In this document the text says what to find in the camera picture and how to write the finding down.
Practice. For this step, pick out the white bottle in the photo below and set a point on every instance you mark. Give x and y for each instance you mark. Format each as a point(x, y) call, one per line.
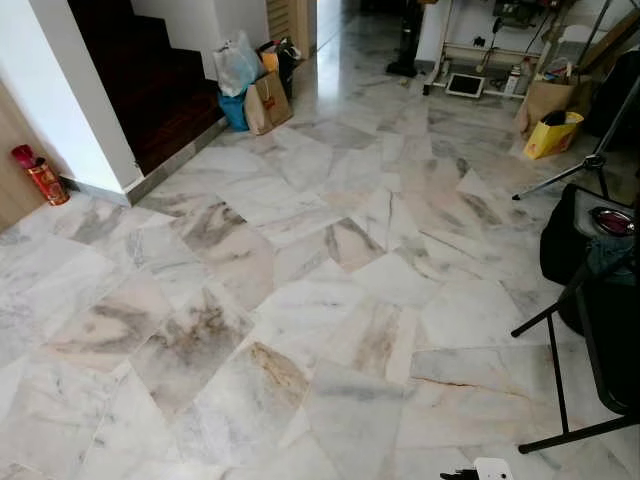
point(513, 80)

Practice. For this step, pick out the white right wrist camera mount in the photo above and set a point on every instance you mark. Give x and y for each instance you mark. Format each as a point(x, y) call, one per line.
point(493, 470)

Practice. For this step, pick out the white metal rack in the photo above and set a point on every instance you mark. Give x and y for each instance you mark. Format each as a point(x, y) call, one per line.
point(480, 47)

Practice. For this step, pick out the blue bag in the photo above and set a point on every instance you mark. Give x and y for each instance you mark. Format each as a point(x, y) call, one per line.
point(235, 112)

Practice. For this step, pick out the yellow paper bag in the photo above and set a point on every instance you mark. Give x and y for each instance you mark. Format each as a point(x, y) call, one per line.
point(550, 138)

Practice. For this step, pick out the small brown paper bag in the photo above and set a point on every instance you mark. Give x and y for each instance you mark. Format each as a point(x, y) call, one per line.
point(268, 105)

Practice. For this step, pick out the white plastic bag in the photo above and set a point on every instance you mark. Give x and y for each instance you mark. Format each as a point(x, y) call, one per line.
point(238, 68)

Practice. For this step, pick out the large brown paper bag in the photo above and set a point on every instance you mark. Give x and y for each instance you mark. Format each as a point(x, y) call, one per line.
point(545, 100)

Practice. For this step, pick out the teal cloth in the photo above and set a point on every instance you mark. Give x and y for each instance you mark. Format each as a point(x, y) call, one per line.
point(610, 255)

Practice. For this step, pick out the dark wooden staircase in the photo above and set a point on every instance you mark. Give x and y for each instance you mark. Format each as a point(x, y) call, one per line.
point(150, 80)

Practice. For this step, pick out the dark red bowl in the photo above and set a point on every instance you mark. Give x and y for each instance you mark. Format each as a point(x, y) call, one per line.
point(612, 221)

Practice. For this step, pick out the black backpack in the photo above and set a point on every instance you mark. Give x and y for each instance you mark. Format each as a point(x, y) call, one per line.
point(562, 250)

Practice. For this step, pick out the black upright vacuum cleaner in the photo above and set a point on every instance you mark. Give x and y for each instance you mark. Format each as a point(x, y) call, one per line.
point(405, 50)

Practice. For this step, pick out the red cylindrical tin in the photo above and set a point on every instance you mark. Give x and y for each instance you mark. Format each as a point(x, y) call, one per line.
point(45, 180)

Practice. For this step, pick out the black tripod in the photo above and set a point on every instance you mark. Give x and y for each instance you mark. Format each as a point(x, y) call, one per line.
point(597, 158)

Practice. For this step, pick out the white framed tablet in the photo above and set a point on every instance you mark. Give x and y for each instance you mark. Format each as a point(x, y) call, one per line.
point(466, 85)

